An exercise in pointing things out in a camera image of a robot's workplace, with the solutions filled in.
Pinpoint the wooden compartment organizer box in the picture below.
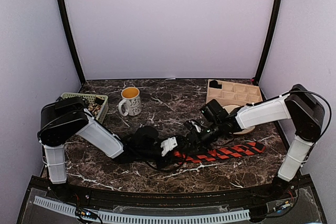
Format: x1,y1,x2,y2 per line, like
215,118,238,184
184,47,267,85
206,79,263,106

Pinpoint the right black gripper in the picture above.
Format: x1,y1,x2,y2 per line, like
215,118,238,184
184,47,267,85
180,120,224,156

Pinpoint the red navy striped tie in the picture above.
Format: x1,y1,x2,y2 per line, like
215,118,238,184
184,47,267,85
185,142,266,164

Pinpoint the bird pattern ceramic plate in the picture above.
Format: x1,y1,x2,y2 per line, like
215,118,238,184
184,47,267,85
222,104,256,136

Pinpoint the black rolled tie in box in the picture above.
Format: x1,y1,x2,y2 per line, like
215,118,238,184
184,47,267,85
209,80,222,89

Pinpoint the green plastic basket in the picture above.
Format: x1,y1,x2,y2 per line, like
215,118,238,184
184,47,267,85
60,93,109,123

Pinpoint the white slotted cable duct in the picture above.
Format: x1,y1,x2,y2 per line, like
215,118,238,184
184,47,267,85
33,196,250,223

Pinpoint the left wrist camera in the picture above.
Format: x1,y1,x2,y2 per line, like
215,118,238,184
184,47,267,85
160,137,177,157

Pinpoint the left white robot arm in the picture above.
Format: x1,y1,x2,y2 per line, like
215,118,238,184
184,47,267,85
37,97,183,201

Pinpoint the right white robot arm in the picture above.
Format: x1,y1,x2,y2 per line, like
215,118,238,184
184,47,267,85
187,84,331,200

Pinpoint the right black frame post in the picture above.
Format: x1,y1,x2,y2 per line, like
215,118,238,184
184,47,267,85
252,0,281,86

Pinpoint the black frame post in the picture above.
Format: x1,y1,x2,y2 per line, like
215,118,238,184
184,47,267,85
57,0,86,85
252,0,281,86

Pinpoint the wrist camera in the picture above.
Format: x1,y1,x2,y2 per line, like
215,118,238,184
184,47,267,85
160,137,177,157
190,120,203,133

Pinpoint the white patterned mug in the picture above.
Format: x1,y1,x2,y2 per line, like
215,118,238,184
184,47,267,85
118,87,142,116

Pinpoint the black front rail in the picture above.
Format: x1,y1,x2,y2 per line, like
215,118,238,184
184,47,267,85
24,175,312,212

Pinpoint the brown patterned tie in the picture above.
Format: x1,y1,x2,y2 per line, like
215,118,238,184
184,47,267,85
86,97,104,116

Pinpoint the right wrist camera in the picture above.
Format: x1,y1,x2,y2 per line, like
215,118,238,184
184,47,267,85
190,120,203,133

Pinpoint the left black frame post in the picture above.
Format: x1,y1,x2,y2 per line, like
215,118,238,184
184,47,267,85
57,0,86,85

